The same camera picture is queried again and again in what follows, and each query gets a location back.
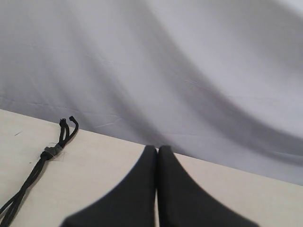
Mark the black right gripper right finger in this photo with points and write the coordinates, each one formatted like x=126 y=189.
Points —
x=183 y=203

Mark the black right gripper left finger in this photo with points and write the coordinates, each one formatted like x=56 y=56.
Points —
x=129 y=204

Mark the clear tape piece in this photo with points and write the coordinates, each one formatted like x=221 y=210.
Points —
x=49 y=153

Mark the grey backdrop cloth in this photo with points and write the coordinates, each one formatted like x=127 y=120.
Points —
x=218 y=80

